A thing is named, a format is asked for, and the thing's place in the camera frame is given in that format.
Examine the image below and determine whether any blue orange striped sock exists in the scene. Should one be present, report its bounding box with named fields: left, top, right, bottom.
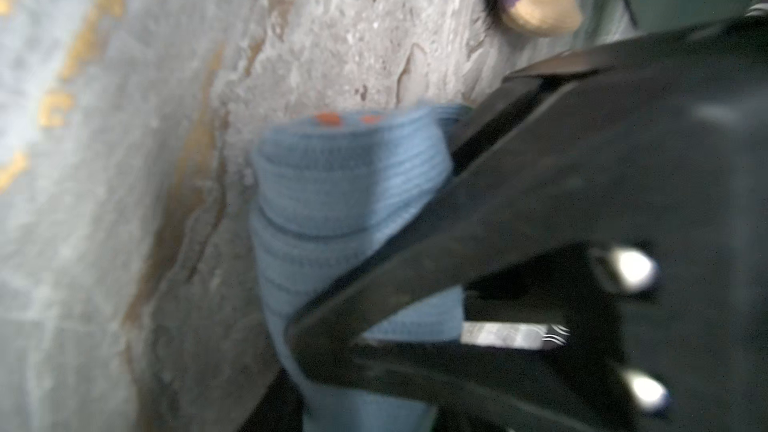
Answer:
left=249, top=103, right=470, bottom=431

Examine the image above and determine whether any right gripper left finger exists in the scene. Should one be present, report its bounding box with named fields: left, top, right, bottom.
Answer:
left=238, top=370, right=303, bottom=432

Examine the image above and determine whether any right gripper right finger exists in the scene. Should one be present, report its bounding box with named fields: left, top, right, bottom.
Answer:
left=285, top=17, right=767, bottom=431

